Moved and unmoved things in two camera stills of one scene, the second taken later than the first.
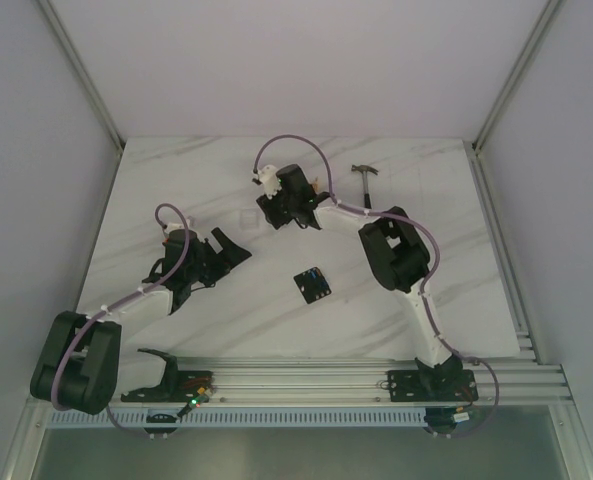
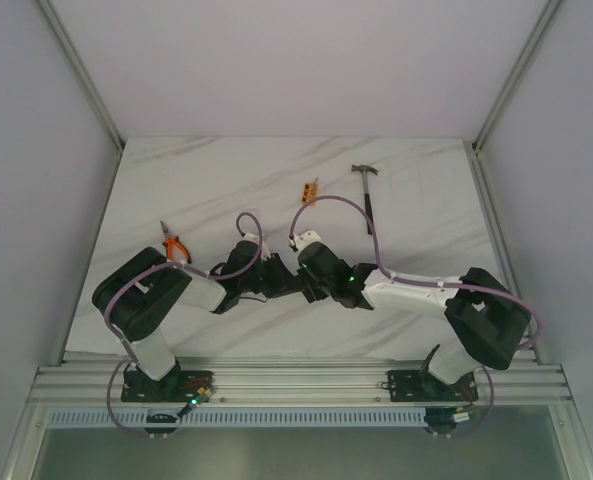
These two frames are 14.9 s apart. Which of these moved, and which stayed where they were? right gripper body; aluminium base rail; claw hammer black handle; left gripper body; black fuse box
Moved: right gripper body; left gripper body
Stayed: aluminium base rail; claw hammer black handle; black fuse box
